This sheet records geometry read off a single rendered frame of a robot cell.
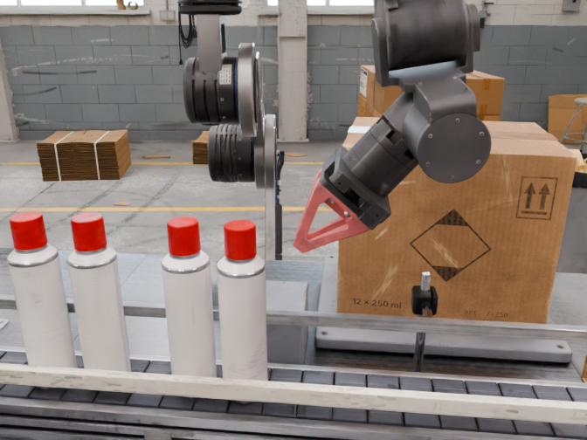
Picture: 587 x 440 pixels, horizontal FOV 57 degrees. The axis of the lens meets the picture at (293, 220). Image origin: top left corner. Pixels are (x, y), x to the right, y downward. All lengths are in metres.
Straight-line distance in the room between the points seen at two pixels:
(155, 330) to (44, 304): 0.27
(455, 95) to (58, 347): 0.50
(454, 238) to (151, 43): 5.58
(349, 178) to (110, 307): 0.31
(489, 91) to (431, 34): 3.56
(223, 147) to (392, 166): 1.18
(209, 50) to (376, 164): 0.73
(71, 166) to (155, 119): 1.65
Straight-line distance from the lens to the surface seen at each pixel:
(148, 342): 0.86
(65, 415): 0.69
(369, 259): 0.80
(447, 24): 0.49
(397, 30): 0.48
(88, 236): 0.61
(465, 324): 0.65
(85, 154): 4.85
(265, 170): 1.62
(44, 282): 0.65
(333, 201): 0.52
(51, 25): 6.50
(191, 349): 0.62
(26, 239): 0.64
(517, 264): 0.81
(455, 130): 0.43
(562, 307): 1.02
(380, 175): 0.51
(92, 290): 0.63
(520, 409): 0.63
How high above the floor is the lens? 1.28
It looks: 20 degrees down
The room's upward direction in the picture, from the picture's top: straight up
